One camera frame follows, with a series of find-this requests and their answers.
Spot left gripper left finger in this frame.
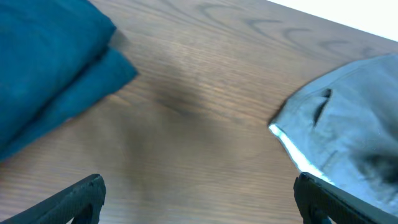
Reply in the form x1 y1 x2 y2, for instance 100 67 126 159
1 174 106 224

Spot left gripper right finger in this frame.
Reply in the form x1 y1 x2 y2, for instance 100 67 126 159
294 172 397 224

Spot grey shorts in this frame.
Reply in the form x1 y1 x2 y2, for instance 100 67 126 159
269 54 397 215

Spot folded navy blue garment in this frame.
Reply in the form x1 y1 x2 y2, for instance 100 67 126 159
1 0 137 159

